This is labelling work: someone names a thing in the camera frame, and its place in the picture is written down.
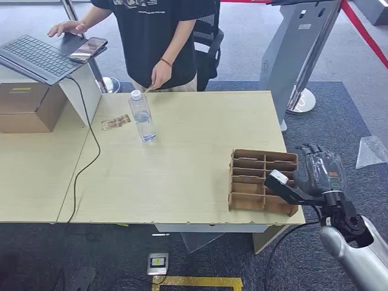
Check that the person's right hand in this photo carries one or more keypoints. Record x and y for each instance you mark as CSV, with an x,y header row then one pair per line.
x,y
68,28

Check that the person's left hand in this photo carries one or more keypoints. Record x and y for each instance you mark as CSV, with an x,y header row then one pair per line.
x,y
160,74

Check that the chrome barrier pole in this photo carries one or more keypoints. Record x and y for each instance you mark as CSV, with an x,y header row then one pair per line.
x,y
318,48
97,68

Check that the white laptop stand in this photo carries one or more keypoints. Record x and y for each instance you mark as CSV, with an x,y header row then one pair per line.
x,y
84,92

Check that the clear plastic water bottle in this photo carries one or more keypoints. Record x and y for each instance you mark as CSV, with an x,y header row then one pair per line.
x,y
142,118

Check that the brown cardboard box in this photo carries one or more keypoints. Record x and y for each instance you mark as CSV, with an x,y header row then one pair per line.
x,y
24,106

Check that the printed card strip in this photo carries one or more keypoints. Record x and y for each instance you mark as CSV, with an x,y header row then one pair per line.
x,y
115,122

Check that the red barrier belt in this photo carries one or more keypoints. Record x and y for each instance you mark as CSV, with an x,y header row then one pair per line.
x,y
364,34

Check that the round chrome pole base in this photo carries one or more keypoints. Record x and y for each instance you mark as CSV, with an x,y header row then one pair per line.
x,y
110,84
306,102

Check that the black smartphone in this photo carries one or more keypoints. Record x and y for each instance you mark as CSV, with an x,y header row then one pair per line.
x,y
87,49

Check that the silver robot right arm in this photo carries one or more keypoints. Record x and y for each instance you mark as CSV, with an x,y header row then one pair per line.
x,y
358,253

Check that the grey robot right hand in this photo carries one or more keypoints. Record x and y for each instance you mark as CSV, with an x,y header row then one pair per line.
x,y
324,172

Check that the small silver floor device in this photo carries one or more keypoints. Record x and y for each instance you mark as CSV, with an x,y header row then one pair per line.
x,y
157,263

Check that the brown wooden card rack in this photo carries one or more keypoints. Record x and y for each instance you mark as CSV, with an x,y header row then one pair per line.
x,y
248,182

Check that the black office chair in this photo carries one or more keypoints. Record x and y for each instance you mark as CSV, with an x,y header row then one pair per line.
x,y
209,44

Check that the grey kiosk stand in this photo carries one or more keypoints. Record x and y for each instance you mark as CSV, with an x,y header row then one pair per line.
x,y
284,60

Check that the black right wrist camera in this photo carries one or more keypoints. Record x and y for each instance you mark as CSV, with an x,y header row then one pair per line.
x,y
281,185

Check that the grey box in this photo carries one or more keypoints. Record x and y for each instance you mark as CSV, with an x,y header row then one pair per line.
x,y
371,10

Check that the person's right forearm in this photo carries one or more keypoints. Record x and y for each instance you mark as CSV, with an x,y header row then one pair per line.
x,y
95,18

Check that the person's left forearm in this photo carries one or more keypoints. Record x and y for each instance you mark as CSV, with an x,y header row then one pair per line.
x,y
179,42

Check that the clear plastic bag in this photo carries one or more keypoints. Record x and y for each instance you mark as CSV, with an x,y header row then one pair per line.
x,y
373,152

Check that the grey laptop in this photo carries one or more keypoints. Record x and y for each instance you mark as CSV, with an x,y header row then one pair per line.
x,y
36,56

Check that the person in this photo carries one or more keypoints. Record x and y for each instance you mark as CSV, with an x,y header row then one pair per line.
x,y
151,36

